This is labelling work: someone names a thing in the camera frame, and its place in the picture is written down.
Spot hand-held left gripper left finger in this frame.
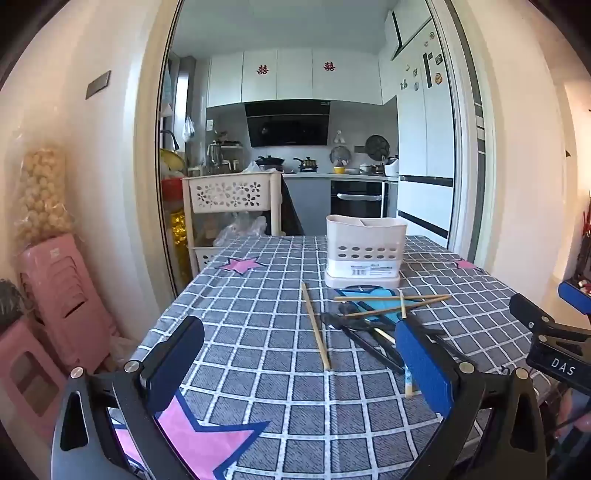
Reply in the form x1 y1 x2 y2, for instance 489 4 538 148
52 316 206 480

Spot metal kettle rack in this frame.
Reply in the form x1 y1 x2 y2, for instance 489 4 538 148
205 140 244 172

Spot dark metal spoon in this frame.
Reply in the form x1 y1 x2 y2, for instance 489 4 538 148
321 311 406 374
330 313 402 358
411 325 467 365

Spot refrigerator magnets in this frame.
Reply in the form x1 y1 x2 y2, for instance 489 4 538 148
399 31 445 91

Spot white upper cabinets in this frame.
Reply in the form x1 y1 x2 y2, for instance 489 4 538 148
206 48 384 110

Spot dark fuzzy item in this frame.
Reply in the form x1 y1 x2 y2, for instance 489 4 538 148
0 279 29 334

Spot black hanging bag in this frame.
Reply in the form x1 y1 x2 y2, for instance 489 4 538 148
281 178 306 236

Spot gold foil item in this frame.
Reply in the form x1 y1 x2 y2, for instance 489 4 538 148
167 211 191 278

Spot grey checked tablecloth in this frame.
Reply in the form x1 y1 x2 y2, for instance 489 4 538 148
108 234 555 480

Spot bag of pale balls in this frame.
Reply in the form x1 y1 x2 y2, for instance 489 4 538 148
13 147 75 247

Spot white plastic utensil holder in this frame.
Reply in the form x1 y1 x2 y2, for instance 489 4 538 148
326 215 408 289

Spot wall shelf with red items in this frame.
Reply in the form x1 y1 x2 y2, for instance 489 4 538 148
579 194 591 289

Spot pink plastic stool stack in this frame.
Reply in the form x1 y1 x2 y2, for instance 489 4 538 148
18 233 118 372

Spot black cable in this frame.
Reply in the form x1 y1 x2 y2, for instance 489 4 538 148
553 405 591 432

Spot white refrigerator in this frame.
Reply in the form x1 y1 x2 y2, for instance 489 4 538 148
396 17 457 237

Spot clear plastic bags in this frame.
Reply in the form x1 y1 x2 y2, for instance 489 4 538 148
213 213 269 246

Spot red container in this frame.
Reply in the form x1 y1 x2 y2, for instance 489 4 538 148
161 177 186 214

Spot black range hood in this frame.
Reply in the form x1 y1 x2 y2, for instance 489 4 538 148
244 100 331 149

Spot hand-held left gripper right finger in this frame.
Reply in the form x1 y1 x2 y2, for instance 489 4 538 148
394 318 560 480

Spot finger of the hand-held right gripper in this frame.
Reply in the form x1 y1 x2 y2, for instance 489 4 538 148
558 281 591 319
509 293 591 343

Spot white storage trolley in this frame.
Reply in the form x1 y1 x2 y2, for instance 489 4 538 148
181 171 283 278

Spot round pan with holes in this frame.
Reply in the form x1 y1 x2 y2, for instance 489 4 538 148
365 135 391 160

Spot black built-in oven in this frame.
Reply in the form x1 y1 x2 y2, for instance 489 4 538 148
330 180 387 220

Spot grey kitchen counter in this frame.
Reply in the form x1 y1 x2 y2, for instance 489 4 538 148
282 171 400 236

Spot sliding door frame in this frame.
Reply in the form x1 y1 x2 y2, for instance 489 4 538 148
133 0 498 297

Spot dark wall switch plate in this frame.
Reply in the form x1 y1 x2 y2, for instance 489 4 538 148
85 71 112 99

